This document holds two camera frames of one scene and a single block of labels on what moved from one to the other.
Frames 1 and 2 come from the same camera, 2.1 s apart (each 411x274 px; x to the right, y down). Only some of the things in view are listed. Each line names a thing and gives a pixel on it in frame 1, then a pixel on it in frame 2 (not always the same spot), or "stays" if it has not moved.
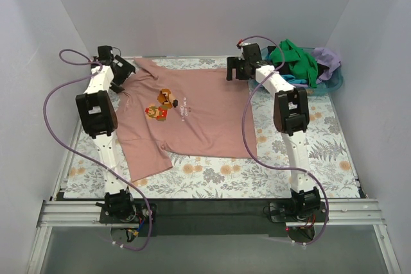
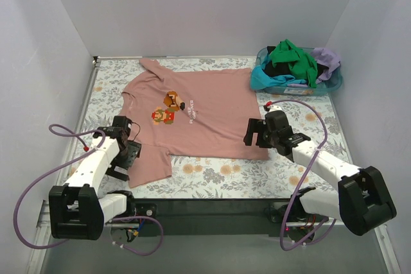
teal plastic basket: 325,87 stays
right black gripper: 232,68 → 257,132
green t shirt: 300,64 stays
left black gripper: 123,70 → 129,158
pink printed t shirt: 168,113 stays
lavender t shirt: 325,57 stays
